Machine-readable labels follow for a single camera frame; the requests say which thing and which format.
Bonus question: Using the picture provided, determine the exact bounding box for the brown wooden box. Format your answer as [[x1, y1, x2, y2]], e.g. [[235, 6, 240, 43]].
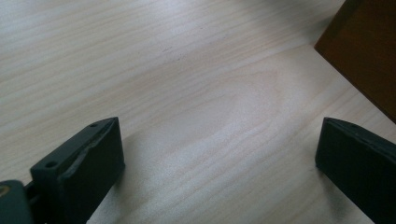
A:
[[314, 0, 396, 124]]

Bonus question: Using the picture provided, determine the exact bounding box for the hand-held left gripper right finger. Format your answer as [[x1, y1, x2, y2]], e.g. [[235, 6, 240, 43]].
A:
[[315, 117, 396, 224]]

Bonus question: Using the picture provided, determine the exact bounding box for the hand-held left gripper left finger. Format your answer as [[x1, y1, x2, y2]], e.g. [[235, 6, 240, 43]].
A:
[[30, 117, 126, 224]]

